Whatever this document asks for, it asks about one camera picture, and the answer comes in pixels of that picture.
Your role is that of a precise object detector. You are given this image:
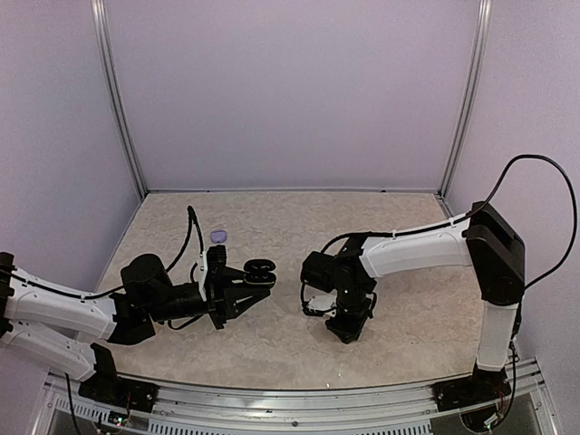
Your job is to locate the lilac earbud charging case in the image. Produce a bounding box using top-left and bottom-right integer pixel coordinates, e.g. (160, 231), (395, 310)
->
(210, 229), (227, 244)

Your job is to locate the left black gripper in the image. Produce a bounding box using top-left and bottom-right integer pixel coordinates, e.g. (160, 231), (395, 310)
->
(147, 266), (269, 329)

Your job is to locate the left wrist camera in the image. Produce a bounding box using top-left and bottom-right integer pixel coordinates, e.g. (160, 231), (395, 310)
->
(198, 244), (227, 302)

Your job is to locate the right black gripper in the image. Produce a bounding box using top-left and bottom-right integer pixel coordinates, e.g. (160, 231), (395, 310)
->
(325, 284), (372, 344)

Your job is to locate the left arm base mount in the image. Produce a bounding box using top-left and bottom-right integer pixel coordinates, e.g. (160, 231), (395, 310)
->
(79, 343), (160, 413)

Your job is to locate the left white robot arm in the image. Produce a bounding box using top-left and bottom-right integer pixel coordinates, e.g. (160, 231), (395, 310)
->
(1, 245), (276, 403)

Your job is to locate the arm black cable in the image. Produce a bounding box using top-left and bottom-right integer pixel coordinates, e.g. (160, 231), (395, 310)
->
(298, 154), (580, 318)
(0, 206), (203, 303)

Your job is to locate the black earbud charging case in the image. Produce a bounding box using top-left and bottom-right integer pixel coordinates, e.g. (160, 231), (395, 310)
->
(244, 259), (276, 286)

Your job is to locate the left aluminium frame post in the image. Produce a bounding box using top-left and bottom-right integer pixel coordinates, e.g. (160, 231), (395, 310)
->
(91, 0), (149, 201)

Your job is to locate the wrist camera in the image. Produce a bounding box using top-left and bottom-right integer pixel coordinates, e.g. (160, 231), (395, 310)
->
(198, 244), (227, 302)
(303, 295), (336, 317)

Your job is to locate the aluminium frame post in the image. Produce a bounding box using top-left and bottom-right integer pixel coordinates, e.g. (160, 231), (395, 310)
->
(91, 0), (149, 201)
(439, 0), (493, 200)

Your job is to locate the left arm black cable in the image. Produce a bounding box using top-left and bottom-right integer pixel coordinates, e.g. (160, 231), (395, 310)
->
(0, 206), (203, 303)

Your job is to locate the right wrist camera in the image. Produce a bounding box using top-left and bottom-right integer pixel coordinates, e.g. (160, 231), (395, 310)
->
(303, 295), (336, 317)

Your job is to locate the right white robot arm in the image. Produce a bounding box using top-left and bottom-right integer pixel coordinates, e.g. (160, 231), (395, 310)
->
(300, 201), (526, 402)

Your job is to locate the right aluminium frame post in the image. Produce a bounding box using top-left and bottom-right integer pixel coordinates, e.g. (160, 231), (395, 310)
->
(439, 0), (493, 200)

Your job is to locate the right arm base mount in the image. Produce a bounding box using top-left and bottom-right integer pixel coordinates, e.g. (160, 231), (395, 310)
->
(432, 365), (512, 412)

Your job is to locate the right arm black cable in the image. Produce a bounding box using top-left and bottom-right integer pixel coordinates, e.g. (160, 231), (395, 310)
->
(298, 154), (580, 318)

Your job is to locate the front aluminium rail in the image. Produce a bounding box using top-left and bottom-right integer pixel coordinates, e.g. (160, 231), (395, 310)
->
(31, 357), (558, 435)

